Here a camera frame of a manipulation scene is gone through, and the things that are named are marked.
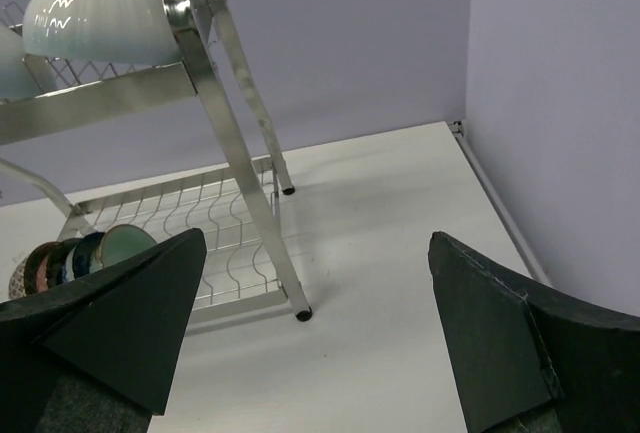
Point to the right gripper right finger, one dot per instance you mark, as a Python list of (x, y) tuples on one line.
[(527, 357)]

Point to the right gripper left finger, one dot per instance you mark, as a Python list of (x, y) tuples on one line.
[(99, 353)]

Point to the blue patterned bowl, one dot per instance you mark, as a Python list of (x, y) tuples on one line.
[(81, 261)]

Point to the floral patterned dark bowl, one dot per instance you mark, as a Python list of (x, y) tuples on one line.
[(43, 269)]

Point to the geometric patterned bowl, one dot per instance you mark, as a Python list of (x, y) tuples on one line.
[(16, 288)]

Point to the pale green bowl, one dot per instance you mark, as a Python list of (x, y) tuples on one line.
[(122, 242)]

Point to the white bowl top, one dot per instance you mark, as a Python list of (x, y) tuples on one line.
[(16, 80)]

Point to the white bowl dark rim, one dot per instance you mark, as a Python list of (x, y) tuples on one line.
[(117, 31)]

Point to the steel two-tier dish rack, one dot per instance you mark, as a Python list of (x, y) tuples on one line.
[(166, 148)]

